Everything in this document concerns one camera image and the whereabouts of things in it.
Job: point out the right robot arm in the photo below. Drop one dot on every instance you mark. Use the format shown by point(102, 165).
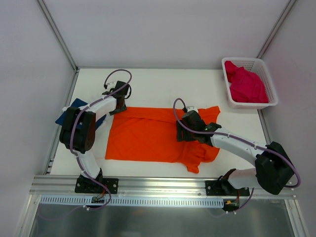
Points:
point(272, 168)

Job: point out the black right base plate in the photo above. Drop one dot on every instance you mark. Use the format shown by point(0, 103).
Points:
point(224, 188)

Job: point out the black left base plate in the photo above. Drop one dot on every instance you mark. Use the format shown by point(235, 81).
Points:
point(86, 186)

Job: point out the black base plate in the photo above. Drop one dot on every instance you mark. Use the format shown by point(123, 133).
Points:
point(86, 186)
point(224, 188)

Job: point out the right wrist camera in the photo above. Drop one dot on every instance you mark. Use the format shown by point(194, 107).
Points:
point(190, 108)

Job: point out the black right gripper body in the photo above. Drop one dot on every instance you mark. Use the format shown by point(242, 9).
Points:
point(181, 133)

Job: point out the folded navy blue t shirt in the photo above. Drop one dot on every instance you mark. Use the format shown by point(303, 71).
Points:
point(78, 103)

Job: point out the white plastic basket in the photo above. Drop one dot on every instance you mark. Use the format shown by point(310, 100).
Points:
point(257, 66)

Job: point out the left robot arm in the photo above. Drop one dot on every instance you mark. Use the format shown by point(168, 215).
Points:
point(78, 130)

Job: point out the aluminium front rail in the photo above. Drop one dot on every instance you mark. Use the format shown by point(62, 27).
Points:
point(128, 186)

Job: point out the magenta t shirt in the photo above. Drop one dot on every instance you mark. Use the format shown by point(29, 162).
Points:
point(245, 86)

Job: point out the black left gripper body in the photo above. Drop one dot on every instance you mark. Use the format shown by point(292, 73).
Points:
point(118, 109)

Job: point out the orange t shirt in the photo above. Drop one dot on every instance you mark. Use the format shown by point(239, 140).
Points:
point(150, 135)

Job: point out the white slotted cable duct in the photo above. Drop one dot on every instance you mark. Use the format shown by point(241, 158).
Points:
point(133, 201)

